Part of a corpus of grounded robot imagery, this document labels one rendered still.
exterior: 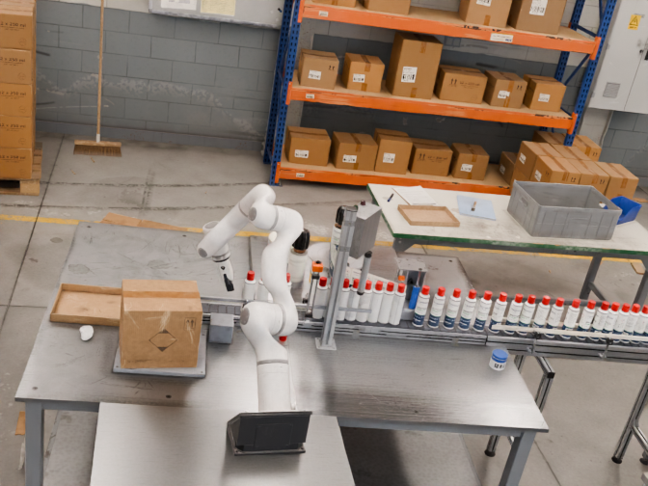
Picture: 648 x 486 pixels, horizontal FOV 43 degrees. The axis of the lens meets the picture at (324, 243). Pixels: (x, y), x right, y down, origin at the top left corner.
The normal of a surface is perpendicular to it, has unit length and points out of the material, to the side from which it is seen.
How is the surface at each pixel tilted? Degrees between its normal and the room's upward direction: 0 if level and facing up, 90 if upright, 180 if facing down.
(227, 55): 90
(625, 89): 90
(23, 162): 90
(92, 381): 0
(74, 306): 0
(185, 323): 90
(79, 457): 2
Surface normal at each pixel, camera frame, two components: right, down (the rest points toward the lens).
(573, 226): 0.22, 0.46
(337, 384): 0.16, -0.89
